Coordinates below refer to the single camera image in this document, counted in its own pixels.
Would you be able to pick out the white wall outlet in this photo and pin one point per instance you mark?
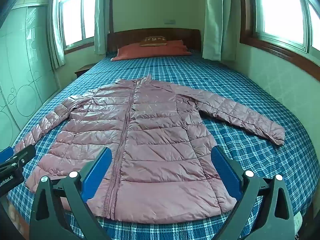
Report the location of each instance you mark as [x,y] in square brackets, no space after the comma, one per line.
[169,20]

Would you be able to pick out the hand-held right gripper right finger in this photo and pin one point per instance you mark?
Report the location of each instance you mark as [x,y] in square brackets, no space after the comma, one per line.
[225,172]

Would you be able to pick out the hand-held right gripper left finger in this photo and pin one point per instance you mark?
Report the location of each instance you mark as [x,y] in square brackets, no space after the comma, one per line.
[97,173]

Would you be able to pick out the pale green curtain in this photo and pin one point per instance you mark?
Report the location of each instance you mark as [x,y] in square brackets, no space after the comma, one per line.
[217,20]
[101,17]
[57,42]

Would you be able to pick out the brown patterned cushion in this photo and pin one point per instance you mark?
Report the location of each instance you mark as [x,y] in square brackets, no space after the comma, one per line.
[152,41]

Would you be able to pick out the wood-framed window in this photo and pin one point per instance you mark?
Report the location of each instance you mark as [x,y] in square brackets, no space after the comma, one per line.
[282,12]
[75,12]

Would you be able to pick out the pink puffer jacket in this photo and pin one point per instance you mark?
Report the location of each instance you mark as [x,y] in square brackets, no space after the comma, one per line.
[155,142]

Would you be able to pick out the pale patterned wardrobe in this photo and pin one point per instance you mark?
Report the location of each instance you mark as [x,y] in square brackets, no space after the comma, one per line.
[22,67]

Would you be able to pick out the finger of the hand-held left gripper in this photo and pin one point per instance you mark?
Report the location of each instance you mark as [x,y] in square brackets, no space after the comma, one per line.
[6,153]
[25,155]

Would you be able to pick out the dark wooden headboard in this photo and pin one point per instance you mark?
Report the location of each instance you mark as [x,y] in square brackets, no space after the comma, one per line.
[125,38]

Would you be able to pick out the bed with blue plaid sheet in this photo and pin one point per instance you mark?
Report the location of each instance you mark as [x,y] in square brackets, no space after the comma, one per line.
[250,152]

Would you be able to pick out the wooden nightstand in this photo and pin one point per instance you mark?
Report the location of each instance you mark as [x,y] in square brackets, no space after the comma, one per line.
[83,70]

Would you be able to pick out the red pillow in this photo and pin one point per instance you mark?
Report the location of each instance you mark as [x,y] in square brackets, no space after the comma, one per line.
[150,52]

